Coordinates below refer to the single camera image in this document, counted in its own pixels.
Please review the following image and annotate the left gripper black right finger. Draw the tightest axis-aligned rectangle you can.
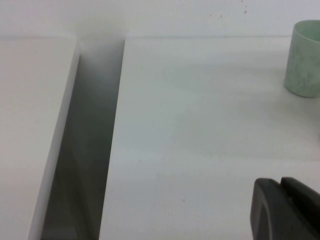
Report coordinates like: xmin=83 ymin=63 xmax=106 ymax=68
xmin=279 ymin=176 xmax=320 ymax=221

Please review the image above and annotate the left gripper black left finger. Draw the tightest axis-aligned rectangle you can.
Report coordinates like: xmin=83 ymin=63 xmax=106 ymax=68
xmin=249 ymin=177 xmax=320 ymax=240

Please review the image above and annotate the light green plastic cup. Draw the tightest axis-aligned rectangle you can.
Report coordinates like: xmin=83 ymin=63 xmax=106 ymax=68
xmin=284 ymin=19 xmax=320 ymax=99

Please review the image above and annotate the white side table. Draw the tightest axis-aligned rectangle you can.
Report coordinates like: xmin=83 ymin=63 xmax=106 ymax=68
xmin=0 ymin=37 xmax=81 ymax=240

